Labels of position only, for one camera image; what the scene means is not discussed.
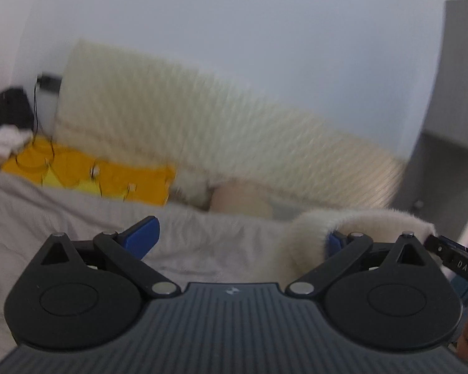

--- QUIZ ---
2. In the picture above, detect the white blue striped sweater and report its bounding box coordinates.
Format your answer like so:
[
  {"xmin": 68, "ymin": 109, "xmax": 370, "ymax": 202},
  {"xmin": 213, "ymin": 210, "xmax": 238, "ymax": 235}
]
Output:
[{"xmin": 277, "ymin": 209, "xmax": 436, "ymax": 286}]

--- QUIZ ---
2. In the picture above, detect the white clothes pile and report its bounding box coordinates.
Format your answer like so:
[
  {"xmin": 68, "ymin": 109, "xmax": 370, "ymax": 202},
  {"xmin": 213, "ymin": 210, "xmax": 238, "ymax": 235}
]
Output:
[{"xmin": 0, "ymin": 125, "xmax": 33, "ymax": 159}]

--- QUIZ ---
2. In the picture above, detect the black clothes pile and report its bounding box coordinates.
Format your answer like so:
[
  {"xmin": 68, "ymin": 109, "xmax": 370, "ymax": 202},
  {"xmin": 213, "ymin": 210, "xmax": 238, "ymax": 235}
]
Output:
[{"xmin": 0, "ymin": 87, "xmax": 34, "ymax": 130}]

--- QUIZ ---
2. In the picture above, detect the grey bed duvet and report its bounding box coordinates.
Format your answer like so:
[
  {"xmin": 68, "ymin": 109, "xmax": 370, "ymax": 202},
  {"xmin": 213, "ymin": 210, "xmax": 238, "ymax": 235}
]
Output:
[{"xmin": 0, "ymin": 172, "xmax": 287, "ymax": 360}]

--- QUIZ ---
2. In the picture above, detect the grey wardrobe shelf unit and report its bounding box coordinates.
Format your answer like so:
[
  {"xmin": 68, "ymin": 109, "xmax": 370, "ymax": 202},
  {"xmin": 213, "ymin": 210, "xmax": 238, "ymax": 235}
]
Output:
[{"xmin": 392, "ymin": 0, "xmax": 468, "ymax": 245}]

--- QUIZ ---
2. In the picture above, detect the yellow cloth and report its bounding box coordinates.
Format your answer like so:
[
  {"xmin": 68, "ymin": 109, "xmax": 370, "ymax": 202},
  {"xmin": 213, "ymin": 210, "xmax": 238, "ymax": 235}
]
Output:
[{"xmin": 1, "ymin": 138, "xmax": 177, "ymax": 206}]

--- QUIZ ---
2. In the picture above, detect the cream quilted headboard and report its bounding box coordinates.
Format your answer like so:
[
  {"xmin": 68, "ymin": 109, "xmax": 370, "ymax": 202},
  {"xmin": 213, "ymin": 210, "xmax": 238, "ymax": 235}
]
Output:
[{"xmin": 54, "ymin": 40, "xmax": 405, "ymax": 208}]

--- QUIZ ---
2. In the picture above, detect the black wall socket left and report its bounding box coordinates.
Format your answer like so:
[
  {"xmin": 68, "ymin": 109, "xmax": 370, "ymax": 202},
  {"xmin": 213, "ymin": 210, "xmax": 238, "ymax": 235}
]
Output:
[{"xmin": 36, "ymin": 74, "xmax": 62, "ymax": 95}]

